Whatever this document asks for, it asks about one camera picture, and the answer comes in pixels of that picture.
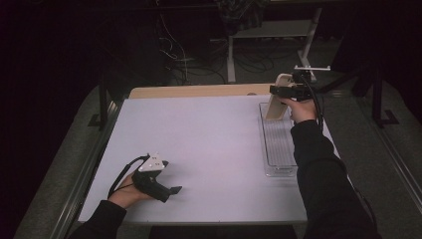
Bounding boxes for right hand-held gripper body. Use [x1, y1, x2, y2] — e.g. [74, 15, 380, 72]
[292, 65, 331, 103]

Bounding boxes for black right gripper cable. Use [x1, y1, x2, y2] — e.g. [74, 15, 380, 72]
[300, 76, 324, 132]

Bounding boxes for person's right hand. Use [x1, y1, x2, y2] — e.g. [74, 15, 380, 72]
[280, 97, 317, 124]

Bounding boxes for black metal stand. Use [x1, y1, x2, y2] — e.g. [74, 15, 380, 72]
[88, 71, 116, 131]
[370, 64, 401, 129]

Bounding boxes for white metal desk frame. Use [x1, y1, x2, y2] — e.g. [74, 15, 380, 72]
[227, 6, 323, 84]

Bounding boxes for black floor cables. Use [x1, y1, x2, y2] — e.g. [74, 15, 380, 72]
[165, 41, 302, 85]

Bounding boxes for clear plastic tray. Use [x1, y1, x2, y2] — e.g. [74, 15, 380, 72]
[258, 102, 300, 178]

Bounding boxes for dark plaid cloth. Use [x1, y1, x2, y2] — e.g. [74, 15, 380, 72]
[215, 0, 271, 37]

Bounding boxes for person's left hand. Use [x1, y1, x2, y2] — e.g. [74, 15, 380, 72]
[107, 172, 153, 209]

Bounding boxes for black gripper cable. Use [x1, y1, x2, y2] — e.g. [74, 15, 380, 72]
[300, 76, 324, 132]
[107, 154, 150, 199]

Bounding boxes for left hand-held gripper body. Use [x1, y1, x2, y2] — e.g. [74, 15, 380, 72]
[131, 152, 170, 203]

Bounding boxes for wooden board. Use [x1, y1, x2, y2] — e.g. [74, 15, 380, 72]
[128, 82, 277, 100]

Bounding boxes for grey metal rail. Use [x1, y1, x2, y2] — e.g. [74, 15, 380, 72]
[356, 96, 422, 208]
[49, 99, 124, 239]

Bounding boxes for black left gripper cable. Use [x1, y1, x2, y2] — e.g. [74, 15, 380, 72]
[107, 154, 150, 199]

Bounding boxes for white floor cable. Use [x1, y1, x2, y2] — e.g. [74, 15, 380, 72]
[158, 13, 191, 84]

